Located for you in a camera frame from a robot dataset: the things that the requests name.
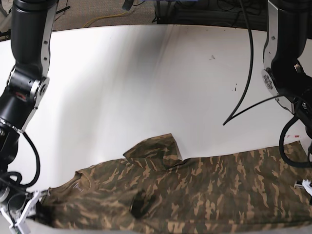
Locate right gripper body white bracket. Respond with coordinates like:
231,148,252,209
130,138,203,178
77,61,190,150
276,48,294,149
0,190,42,224

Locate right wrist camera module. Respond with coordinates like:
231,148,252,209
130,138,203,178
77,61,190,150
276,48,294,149
9,223,31,234

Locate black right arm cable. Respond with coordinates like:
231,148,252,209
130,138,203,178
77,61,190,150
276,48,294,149
0,131,41,188

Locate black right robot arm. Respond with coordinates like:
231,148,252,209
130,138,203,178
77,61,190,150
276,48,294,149
0,0,59,221

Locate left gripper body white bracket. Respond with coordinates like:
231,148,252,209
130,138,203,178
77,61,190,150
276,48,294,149
294,179,312,196

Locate camouflage T-shirt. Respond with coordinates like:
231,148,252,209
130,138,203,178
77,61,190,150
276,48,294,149
41,134,312,234

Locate yellow cable on floor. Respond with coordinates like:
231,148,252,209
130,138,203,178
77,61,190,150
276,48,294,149
83,7,127,28

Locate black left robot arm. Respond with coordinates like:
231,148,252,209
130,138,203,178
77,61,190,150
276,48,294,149
262,0,312,169

